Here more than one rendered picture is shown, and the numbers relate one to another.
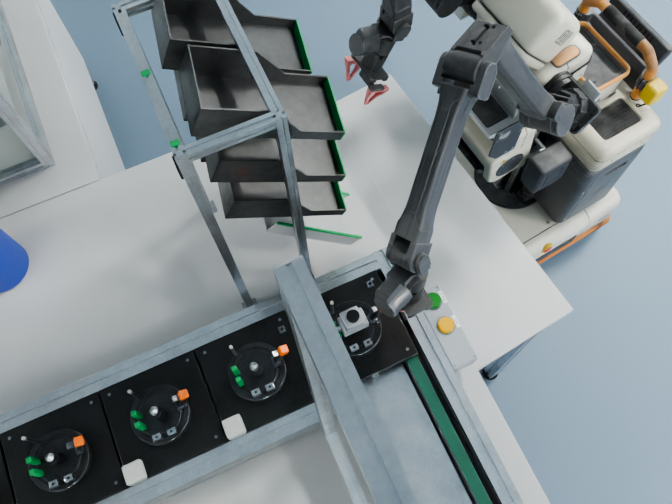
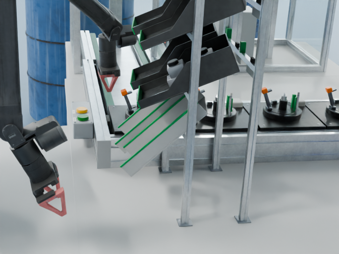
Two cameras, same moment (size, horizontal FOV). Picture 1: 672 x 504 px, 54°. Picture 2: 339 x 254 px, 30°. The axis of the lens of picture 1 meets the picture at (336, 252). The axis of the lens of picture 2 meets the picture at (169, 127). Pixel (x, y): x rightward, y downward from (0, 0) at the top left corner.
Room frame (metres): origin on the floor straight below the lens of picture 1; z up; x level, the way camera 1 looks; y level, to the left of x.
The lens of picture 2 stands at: (2.44, 0.41, 1.80)
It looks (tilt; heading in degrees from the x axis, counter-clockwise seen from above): 23 degrees down; 190
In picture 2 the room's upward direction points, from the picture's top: 3 degrees clockwise
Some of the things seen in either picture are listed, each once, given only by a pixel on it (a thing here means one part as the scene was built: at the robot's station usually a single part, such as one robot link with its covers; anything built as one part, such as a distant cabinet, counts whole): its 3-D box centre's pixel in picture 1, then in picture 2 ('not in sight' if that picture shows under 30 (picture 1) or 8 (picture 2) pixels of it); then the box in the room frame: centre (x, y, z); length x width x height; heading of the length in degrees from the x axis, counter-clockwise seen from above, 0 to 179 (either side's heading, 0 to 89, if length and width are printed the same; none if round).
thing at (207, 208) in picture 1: (234, 174); (211, 69); (0.73, 0.22, 1.26); 0.36 x 0.21 x 0.80; 21
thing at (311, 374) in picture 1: (320, 387); not in sight; (0.21, 0.04, 1.46); 0.03 x 0.03 x 1.00; 21
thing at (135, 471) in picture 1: (156, 412); (283, 103); (0.26, 0.44, 1.01); 0.24 x 0.24 x 0.13; 21
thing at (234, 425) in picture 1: (254, 368); (217, 104); (0.35, 0.21, 1.01); 0.24 x 0.24 x 0.13; 21
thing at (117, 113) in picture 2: (353, 330); (145, 119); (0.44, -0.03, 0.96); 0.24 x 0.24 x 0.02; 21
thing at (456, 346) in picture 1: (444, 328); (81, 119); (0.44, -0.26, 0.93); 0.21 x 0.07 x 0.06; 21
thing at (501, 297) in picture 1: (372, 242); (101, 182); (0.73, -0.10, 0.84); 0.90 x 0.70 x 0.03; 28
